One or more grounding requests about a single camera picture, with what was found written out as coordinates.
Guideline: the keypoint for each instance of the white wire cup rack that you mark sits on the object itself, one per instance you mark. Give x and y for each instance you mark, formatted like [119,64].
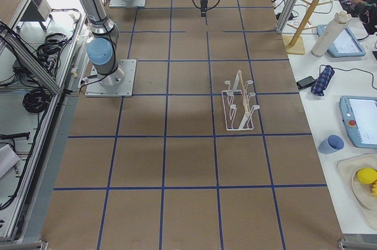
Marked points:
[237,105]

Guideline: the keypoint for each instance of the blue teach pendant far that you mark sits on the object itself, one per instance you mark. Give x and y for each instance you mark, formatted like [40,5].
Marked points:
[346,45]

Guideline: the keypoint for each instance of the black phone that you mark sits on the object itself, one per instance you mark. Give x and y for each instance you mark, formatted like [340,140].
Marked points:
[305,82]

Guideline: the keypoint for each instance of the blue teach pendant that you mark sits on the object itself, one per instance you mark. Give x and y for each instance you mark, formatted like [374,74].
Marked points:
[346,45]
[359,117]

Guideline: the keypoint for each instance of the blue teach pendant near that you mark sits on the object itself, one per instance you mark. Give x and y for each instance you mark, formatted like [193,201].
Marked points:
[359,117]

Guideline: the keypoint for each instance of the beige tray with fruit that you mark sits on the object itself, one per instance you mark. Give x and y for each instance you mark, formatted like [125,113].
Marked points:
[361,192]

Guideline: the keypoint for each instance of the blue checkered folded umbrella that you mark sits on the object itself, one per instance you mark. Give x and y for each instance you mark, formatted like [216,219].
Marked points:
[321,84]

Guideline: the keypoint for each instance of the grey control box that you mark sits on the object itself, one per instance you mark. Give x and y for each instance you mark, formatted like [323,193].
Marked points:
[37,11]

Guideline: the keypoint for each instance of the wooden mug tree stand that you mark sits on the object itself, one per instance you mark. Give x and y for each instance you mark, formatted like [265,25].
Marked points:
[294,43]

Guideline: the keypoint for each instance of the blue cup on desk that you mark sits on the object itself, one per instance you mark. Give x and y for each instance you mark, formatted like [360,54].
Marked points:
[331,144]

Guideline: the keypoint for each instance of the yellow lemon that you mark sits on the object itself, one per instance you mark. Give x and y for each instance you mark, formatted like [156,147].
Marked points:
[366,175]

